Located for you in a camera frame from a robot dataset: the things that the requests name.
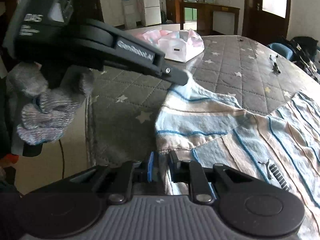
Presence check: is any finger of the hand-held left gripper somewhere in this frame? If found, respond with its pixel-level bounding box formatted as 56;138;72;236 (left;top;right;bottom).
160;65;190;86

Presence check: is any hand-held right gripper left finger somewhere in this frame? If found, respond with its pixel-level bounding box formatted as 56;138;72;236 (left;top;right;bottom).
62;152;158;205

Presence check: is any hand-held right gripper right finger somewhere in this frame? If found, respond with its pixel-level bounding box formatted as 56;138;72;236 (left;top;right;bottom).
168;150;254;204

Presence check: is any blue beige striped shirt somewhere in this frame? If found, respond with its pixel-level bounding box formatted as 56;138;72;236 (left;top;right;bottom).
155;71;320;240

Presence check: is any person's left hand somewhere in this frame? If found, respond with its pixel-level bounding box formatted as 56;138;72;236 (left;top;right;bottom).
5;61;95;145

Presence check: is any pink white tissue pack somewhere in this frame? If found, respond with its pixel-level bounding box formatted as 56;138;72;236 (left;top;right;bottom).
135;28;205;63

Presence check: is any white water dispenser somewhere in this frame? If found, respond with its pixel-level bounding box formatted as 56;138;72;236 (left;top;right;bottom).
121;0;137;29

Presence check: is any white refrigerator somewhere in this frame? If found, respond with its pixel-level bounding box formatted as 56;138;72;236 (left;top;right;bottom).
140;0;162;27

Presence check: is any dark wooden side table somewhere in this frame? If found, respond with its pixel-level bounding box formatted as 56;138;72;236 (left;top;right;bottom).
180;1;240;37

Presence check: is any dark wooden door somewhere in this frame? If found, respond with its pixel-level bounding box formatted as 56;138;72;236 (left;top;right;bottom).
244;0;292;39

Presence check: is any black pen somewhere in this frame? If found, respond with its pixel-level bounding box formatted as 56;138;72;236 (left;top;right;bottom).
269;54;282;75

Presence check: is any black bag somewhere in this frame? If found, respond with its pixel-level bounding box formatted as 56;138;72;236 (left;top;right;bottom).
275;36;320;83

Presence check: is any black cable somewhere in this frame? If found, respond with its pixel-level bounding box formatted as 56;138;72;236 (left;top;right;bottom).
58;139;65;179

